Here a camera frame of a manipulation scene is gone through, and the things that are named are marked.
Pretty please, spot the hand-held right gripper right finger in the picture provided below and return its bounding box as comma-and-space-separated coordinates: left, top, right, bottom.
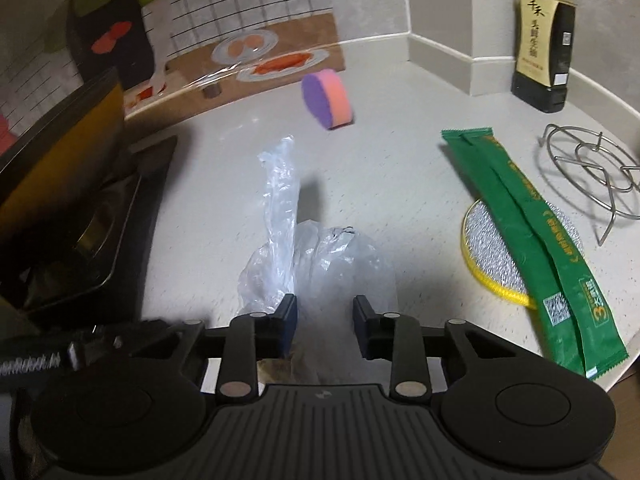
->
352, 295, 511, 402

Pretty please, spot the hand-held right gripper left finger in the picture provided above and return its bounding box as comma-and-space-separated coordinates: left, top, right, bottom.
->
127, 293, 300, 402

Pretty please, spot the clear plastic bag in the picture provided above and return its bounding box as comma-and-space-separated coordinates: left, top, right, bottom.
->
236, 135, 401, 386

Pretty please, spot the yellow rimmed round scouring pad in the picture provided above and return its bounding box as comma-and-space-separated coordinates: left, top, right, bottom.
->
460, 199, 586, 310

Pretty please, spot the black stove top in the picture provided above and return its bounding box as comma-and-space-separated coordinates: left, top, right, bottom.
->
0, 134, 179, 328

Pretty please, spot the long green packet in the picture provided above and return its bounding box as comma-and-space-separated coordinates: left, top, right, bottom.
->
440, 127, 629, 379

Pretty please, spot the pink purple round sponge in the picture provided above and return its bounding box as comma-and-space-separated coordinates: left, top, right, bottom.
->
301, 70, 356, 131

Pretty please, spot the metal steaming rack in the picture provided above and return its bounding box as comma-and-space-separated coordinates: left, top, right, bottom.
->
539, 123, 640, 247

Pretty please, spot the dark sauce bottle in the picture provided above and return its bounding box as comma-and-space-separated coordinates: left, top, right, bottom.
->
510, 0, 577, 114

